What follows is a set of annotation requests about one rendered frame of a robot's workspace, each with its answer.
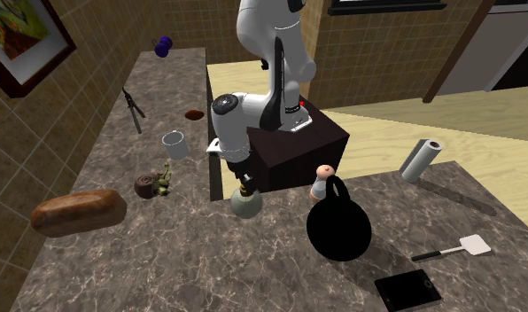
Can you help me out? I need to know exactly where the grey-green round flask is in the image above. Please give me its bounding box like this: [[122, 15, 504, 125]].
[[229, 185, 264, 220]]

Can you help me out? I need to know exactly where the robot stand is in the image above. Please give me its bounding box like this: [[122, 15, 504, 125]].
[[245, 97, 351, 194]]

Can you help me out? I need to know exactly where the white cup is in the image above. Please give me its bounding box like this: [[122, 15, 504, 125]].
[[161, 130, 190, 161]]

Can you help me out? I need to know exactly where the wood and white pepper mill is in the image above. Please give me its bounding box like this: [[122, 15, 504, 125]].
[[308, 165, 337, 204]]

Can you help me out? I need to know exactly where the brown and green snail figure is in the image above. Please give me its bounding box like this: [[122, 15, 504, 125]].
[[133, 160, 174, 200]]

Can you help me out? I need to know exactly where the black kettlebell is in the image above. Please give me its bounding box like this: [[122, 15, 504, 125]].
[[306, 175, 373, 262]]

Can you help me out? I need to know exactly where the brown bread loaf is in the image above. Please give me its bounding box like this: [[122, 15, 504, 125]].
[[30, 189, 128, 238]]

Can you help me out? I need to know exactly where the white paper towel roll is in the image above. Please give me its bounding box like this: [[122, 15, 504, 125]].
[[398, 138, 444, 183]]

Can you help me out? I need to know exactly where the black tablet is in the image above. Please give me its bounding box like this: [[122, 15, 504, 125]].
[[373, 269, 443, 312]]

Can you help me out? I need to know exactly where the dark framed window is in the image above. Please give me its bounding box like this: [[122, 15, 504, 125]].
[[327, 0, 448, 17]]

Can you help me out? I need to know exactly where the white spatula with black handle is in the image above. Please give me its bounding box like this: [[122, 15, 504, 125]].
[[411, 234, 493, 263]]

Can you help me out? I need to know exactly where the dark framed wall picture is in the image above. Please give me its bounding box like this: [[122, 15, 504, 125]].
[[0, 0, 78, 99]]

